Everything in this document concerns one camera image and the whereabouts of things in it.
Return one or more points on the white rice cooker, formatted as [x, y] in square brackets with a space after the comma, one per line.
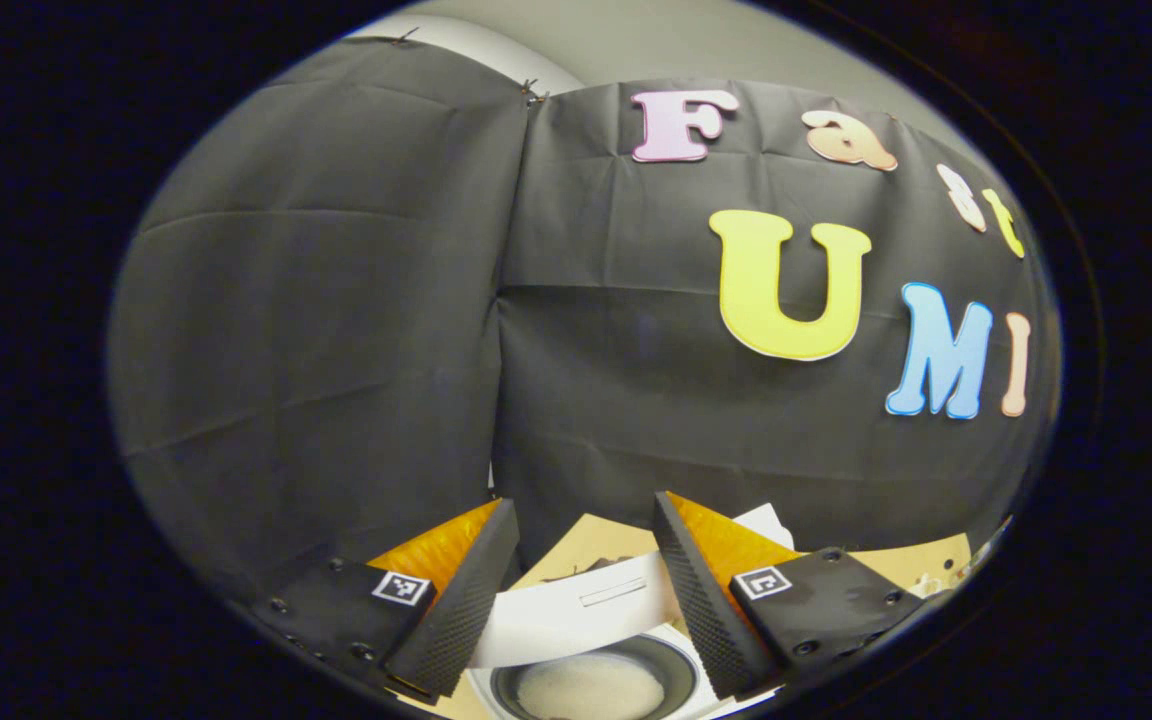
[576, 615]

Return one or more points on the black backdrop cloth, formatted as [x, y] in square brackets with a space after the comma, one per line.
[336, 300]

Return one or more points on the white rice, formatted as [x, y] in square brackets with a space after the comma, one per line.
[591, 690]

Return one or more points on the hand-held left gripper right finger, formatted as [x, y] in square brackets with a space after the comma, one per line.
[706, 610]

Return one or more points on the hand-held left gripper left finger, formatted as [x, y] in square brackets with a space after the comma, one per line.
[456, 620]

